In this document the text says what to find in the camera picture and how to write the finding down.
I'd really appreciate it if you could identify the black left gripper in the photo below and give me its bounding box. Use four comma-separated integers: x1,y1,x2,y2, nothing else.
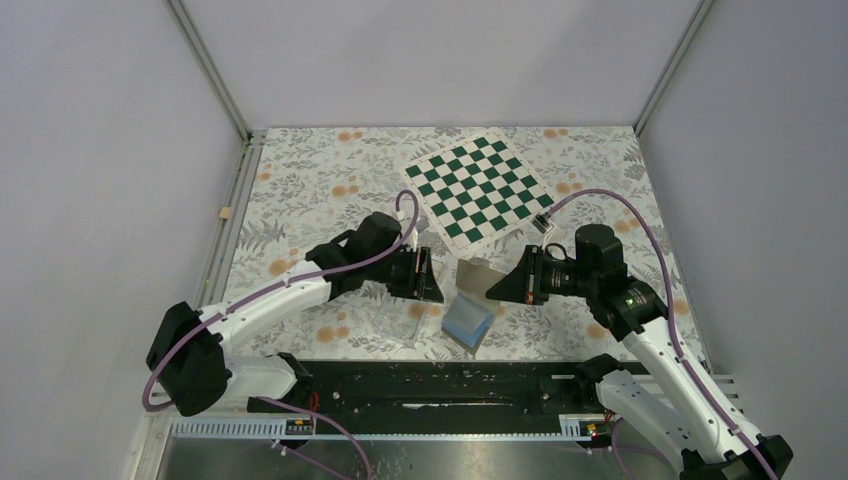
367,245,444,303

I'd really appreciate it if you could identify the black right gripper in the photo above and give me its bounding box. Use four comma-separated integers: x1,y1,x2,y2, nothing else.
487,244,598,305

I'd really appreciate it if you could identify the grey leather card holder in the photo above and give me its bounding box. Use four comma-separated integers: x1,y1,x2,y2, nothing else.
441,258,505,356

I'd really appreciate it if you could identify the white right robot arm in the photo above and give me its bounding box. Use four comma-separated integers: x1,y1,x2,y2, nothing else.
486,224,793,479

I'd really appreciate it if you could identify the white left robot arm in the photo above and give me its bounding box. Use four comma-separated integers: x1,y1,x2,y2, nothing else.
143,212,444,417

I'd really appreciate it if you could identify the clear plastic tray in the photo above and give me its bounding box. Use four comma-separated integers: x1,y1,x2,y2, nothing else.
372,258,445,347

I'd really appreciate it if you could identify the green white chessboard mat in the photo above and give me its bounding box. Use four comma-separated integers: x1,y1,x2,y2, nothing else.
400,128,555,258

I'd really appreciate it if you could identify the floral tablecloth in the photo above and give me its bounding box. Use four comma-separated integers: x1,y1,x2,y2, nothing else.
224,126,708,361

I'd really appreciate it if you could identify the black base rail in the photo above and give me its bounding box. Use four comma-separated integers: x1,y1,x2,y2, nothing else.
283,360,605,435

